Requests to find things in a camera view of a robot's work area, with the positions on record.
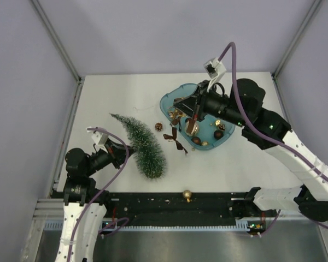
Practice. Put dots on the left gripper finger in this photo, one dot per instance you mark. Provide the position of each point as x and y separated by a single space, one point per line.
131 152
120 143

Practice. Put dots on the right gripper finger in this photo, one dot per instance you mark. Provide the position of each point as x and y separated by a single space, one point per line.
189 98
189 109

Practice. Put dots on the right aluminium corner post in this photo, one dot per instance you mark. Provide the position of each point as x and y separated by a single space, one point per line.
302 29

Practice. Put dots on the gold glitter ball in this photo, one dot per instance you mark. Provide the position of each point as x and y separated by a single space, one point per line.
187 195

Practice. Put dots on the large frosted pine cone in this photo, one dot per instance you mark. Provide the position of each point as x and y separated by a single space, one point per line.
158 126

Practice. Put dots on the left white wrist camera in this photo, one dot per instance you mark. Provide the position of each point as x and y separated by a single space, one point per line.
100 138

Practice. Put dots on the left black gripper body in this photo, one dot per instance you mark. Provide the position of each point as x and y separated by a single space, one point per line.
115 156

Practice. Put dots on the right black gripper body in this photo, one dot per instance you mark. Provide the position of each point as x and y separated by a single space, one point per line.
205 101

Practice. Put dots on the left aluminium corner post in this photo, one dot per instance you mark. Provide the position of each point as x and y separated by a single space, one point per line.
55 39

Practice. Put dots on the small green christmas tree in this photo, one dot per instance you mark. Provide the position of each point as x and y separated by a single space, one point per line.
148 154

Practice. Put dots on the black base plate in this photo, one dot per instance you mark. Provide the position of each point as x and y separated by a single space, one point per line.
172 210

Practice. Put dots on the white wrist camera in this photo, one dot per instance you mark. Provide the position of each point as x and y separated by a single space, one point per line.
215 69
100 138

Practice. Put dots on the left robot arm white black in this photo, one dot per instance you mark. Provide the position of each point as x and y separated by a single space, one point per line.
84 206

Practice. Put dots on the brown ribbon gold berry sprig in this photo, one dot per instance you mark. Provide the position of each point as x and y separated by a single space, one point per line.
177 123

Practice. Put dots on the aluminium front rail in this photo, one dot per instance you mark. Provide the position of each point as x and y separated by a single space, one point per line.
53 209

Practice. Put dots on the brown bauble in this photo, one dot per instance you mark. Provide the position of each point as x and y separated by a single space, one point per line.
196 140
218 134

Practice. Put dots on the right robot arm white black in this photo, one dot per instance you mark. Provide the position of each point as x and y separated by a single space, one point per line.
272 134

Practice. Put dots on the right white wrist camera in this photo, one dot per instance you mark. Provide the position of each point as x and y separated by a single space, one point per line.
215 69

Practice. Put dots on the aluminium corner post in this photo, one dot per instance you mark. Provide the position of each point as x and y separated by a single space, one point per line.
302 29
55 39

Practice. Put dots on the teal plastic bin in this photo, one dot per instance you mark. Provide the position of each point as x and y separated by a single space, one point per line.
207 127

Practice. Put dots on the large silver gold bauble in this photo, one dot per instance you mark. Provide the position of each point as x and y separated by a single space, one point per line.
191 127

